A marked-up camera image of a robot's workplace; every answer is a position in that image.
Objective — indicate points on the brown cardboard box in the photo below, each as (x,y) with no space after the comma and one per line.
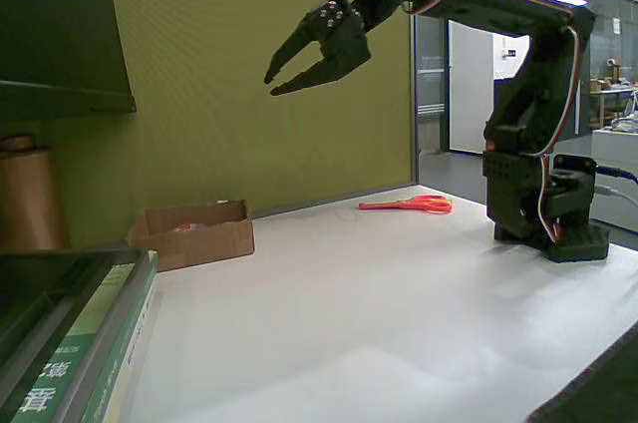
(199,246)

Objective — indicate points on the cluttered background desk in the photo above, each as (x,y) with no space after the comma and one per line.
(615,94)

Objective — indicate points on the wall switch panel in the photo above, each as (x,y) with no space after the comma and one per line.
(509,52)

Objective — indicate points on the green book with Chinese title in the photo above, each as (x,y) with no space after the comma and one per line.
(85,323)

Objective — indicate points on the brown paper roll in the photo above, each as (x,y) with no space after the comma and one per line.
(30,198)

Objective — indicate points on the dark green overhead shelf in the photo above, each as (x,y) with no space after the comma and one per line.
(55,19)

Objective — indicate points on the olive green partition panel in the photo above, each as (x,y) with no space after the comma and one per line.
(269,143)

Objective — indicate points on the grey cabinet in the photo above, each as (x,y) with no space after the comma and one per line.
(618,153)

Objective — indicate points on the red tape roll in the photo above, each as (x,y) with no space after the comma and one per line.
(183,228)

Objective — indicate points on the white paper sign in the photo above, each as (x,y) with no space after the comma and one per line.
(616,26)

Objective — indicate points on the green and white book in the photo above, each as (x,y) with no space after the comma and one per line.
(117,363)

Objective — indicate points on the orange scissors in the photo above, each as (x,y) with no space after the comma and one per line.
(423,203)

